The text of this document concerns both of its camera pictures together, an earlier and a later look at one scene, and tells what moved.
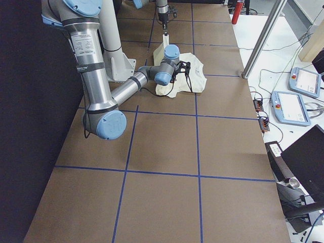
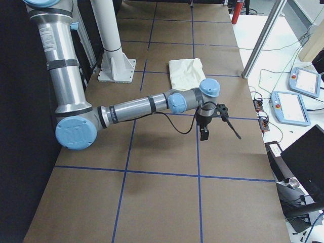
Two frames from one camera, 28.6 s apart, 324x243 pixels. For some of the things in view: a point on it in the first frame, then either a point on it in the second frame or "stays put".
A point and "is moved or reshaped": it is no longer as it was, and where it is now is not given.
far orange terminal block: x=258 y=105 stays put
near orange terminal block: x=264 y=124 stays put
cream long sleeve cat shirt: x=192 y=79 is moved or reshaped
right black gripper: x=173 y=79 → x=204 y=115
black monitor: x=306 y=157 stays put
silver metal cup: x=294 y=183 stays put
